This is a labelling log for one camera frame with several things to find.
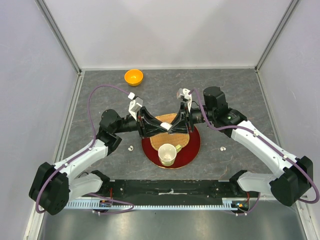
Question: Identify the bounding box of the woven bamboo tray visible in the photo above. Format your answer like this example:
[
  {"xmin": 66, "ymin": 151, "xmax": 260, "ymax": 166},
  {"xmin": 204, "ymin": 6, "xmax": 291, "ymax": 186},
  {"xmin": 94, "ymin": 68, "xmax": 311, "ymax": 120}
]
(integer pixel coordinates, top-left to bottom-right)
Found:
[{"xmin": 149, "ymin": 113, "xmax": 190, "ymax": 151}]

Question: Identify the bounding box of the white earbud charging case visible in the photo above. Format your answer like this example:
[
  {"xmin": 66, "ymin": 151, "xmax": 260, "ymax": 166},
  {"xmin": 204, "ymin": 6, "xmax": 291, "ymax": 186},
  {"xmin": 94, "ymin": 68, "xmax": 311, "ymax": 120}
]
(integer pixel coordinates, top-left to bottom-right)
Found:
[{"xmin": 160, "ymin": 122, "xmax": 172, "ymax": 131}]

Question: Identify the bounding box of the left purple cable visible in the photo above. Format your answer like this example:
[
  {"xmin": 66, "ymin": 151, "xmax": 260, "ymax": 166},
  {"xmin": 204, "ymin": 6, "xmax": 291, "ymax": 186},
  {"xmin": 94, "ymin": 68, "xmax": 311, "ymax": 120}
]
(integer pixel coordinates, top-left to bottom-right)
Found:
[{"xmin": 35, "ymin": 84, "xmax": 136, "ymax": 214}]

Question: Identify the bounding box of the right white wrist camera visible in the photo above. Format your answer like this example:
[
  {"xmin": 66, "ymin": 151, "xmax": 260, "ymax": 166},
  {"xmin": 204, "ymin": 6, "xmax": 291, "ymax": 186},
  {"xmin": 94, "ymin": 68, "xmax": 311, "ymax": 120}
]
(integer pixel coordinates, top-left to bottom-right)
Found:
[{"xmin": 176, "ymin": 88, "xmax": 193, "ymax": 111}]

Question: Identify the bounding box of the white slotted cable duct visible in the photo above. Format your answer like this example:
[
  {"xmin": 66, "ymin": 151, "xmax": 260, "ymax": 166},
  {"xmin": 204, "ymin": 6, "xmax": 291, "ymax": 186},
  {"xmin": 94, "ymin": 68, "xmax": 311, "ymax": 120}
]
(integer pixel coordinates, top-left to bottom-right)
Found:
[{"xmin": 64, "ymin": 197, "xmax": 240, "ymax": 211}]

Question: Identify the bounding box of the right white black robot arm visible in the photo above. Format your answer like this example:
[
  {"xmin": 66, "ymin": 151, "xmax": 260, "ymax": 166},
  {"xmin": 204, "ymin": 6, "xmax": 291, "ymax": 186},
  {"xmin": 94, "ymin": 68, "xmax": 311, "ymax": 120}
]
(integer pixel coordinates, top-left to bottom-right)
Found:
[{"xmin": 167, "ymin": 86, "xmax": 320, "ymax": 207}]

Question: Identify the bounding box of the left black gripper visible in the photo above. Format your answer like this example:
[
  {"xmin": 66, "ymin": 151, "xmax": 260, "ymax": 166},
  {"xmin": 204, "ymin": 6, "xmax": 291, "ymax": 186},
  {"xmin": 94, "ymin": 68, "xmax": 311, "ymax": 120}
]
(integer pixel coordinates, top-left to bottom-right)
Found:
[{"xmin": 114, "ymin": 106, "xmax": 168, "ymax": 139}]

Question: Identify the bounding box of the red round plate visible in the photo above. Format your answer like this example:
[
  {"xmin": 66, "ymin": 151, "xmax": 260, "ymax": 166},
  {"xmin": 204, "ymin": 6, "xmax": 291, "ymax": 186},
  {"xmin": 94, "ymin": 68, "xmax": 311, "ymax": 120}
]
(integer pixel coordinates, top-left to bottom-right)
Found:
[{"xmin": 141, "ymin": 127, "xmax": 201, "ymax": 169}]

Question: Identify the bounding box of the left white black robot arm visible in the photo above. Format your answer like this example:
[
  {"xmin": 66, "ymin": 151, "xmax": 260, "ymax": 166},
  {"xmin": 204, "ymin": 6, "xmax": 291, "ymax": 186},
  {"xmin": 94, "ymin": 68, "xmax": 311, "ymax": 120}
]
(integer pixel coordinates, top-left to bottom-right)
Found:
[{"xmin": 29, "ymin": 107, "xmax": 173, "ymax": 215}]

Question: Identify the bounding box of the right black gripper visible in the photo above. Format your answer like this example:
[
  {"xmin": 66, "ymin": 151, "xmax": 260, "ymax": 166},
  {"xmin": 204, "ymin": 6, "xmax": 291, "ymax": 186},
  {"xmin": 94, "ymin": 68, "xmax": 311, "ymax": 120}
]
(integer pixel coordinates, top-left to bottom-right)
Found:
[{"xmin": 168, "ymin": 102, "xmax": 216, "ymax": 135}]

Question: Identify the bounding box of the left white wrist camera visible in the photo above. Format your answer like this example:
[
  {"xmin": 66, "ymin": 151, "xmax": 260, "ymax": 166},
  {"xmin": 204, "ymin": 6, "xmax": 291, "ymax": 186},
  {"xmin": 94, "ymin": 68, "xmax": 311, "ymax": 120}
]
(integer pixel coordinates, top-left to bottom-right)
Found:
[{"xmin": 128, "ymin": 92, "xmax": 143, "ymax": 121}]

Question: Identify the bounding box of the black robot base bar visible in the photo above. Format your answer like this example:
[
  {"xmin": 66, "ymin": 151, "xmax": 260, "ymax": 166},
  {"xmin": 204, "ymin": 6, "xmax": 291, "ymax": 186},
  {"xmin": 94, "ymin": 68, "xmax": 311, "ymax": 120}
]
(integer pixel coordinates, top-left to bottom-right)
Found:
[{"xmin": 98, "ymin": 179, "xmax": 247, "ymax": 198}]

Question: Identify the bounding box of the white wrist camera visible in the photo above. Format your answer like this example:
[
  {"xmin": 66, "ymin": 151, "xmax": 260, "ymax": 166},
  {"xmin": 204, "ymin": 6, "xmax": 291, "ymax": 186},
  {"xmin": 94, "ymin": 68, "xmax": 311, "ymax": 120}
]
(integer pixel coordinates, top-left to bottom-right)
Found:
[
  {"xmin": 176, "ymin": 88, "xmax": 193, "ymax": 111},
  {"xmin": 128, "ymin": 92, "xmax": 143, "ymax": 121}
]

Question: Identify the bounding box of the cream mug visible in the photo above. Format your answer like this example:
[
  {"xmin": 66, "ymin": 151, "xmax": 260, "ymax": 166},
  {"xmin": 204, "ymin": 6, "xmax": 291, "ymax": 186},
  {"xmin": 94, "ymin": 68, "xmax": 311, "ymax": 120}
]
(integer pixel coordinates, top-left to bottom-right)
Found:
[{"xmin": 157, "ymin": 143, "xmax": 182, "ymax": 167}]

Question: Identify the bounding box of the orange bowl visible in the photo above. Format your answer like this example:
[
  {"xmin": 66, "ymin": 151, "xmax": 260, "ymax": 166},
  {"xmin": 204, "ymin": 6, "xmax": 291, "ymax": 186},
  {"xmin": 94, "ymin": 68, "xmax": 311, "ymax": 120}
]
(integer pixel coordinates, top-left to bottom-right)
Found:
[{"xmin": 124, "ymin": 69, "xmax": 144, "ymax": 87}]

